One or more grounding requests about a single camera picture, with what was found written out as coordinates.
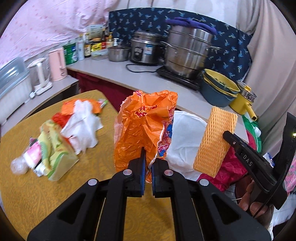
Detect beige curtain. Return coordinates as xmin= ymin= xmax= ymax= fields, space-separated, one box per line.
xmin=236 ymin=1 xmax=295 ymax=156

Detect white clear electric kettle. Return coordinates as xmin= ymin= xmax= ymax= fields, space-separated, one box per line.
xmin=28 ymin=57 xmax=52 ymax=95

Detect small steel pot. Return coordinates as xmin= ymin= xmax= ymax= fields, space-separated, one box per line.
xmin=108 ymin=45 xmax=130 ymax=62

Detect right human hand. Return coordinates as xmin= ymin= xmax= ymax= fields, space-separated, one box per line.
xmin=238 ymin=181 xmax=274 ymax=229

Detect large stacked steel steamer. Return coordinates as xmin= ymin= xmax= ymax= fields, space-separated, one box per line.
xmin=162 ymin=25 xmax=223 ymax=78

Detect orange foam fruit net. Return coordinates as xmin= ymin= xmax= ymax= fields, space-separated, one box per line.
xmin=193 ymin=106 xmax=238 ymax=178

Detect pink white small wrapper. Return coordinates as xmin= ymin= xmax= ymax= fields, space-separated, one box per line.
xmin=23 ymin=141 xmax=42 ymax=169

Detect purple cloth on steamer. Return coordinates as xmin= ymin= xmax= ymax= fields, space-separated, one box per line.
xmin=165 ymin=17 xmax=217 ymax=35

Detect dark soy sauce bottle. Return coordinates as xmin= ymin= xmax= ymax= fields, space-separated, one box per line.
xmin=84 ymin=33 xmax=91 ymax=58

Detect orange plastic wrapper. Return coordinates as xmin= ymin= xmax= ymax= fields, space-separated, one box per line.
xmin=51 ymin=98 xmax=102 ymax=128

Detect white paper towel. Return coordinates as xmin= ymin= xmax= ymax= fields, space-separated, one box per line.
xmin=60 ymin=111 xmax=103 ymax=155

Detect pink electric kettle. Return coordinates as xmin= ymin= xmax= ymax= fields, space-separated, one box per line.
xmin=48 ymin=48 xmax=67 ymax=82

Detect silver rice cooker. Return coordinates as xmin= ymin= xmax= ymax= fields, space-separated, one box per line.
xmin=130 ymin=31 xmax=165 ymax=66

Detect stacked yellow blue bowls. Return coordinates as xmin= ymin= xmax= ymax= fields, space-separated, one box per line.
xmin=199 ymin=69 xmax=240 ymax=108

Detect orange snack wrapper bag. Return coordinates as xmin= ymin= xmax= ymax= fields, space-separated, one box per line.
xmin=113 ymin=90 xmax=178 ymax=183

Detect red counter skirt cloth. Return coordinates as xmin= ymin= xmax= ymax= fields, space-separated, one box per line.
xmin=68 ymin=70 xmax=134 ymax=112

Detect pink dotted curtain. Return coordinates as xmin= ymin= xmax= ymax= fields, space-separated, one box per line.
xmin=1 ymin=1 xmax=118 ymax=66

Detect grey lidded white dish box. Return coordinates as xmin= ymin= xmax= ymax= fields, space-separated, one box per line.
xmin=0 ymin=57 xmax=33 ymax=125

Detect clear plastic bag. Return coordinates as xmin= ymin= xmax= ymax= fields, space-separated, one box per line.
xmin=11 ymin=156 xmax=29 ymax=175

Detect green tin can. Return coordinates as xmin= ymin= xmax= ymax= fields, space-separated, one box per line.
xmin=63 ymin=43 xmax=78 ymax=65

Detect yellow green snack bag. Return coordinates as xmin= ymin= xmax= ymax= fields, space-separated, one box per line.
xmin=37 ymin=120 xmax=79 ymax=181

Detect black power cable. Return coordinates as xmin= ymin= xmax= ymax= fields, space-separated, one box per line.
xmin=125 ymin=63 xmax=163 ymax=74

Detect green plastic bag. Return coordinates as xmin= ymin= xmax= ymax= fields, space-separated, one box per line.
xmin=242 ymin=113 xmax=262 ymax=153

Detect black induction cooktop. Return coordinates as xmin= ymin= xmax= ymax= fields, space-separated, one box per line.
xmin=156 ymin=66 xmax=201 ymax=91

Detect white cylindrical bottle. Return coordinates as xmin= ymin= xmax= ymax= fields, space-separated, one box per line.
xmin=77 ymin=34 xmax=84 ymax=61

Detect navy patterned backsplash cloth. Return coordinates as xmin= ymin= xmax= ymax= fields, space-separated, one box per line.
xmin=109 ymin=8 xmax=252 ymax=81

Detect white bin liner trash can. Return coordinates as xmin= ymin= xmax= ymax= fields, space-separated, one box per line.
xmin=165 ymin=110 xmax=207 ymax=181

